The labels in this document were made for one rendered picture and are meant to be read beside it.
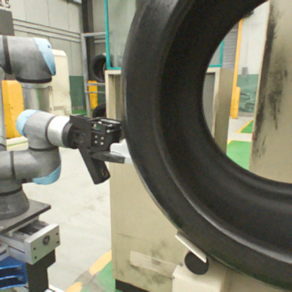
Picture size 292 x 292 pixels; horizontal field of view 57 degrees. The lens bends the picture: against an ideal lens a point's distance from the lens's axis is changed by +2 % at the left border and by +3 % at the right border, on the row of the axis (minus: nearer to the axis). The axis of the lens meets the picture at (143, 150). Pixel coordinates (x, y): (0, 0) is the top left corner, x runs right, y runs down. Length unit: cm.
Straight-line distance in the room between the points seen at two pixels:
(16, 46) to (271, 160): 82
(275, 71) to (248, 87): 907
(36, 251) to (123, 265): 69
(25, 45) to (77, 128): 41
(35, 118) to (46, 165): 12
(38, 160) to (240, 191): 51
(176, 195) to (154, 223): 100
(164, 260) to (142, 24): 128
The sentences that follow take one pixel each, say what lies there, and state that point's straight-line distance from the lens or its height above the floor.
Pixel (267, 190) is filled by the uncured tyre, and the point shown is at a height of 97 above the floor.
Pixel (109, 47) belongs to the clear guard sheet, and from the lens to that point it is 139.
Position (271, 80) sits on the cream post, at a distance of 79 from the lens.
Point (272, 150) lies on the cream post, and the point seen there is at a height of 104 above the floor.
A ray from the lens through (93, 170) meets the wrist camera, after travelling 64.
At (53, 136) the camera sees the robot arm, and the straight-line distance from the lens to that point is 66.
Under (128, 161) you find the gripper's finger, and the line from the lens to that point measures 57.
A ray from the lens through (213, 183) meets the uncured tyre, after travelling 69.
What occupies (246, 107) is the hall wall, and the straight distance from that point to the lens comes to 989.
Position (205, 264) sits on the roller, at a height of 91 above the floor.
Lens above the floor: 122
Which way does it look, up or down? 15 degrees down
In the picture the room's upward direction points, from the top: straight up
